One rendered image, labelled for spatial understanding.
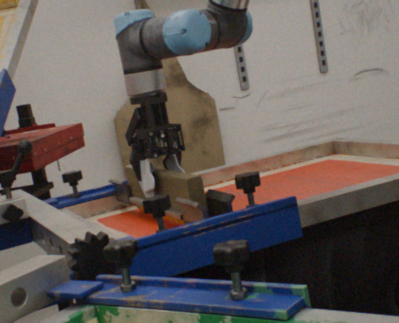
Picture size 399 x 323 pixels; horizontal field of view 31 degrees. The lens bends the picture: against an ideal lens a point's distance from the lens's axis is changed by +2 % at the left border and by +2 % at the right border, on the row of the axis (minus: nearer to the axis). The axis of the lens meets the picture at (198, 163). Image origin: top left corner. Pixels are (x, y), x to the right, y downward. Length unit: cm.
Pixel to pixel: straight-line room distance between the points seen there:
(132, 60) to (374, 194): 49
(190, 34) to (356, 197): 40
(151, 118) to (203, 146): 226
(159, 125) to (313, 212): 33
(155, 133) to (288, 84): 254
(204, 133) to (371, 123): 103
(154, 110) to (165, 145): 7
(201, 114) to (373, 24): 114
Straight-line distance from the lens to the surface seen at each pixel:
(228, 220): 113
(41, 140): 229
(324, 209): 123
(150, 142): 133
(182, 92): 352
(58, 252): 111
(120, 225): 148
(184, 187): 125
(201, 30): 126
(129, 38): 133
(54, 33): 341
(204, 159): 357
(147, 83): 133
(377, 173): 155
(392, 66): 421
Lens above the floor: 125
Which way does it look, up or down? 8 degrees down
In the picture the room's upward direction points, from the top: 10 degrees counter-clockwise
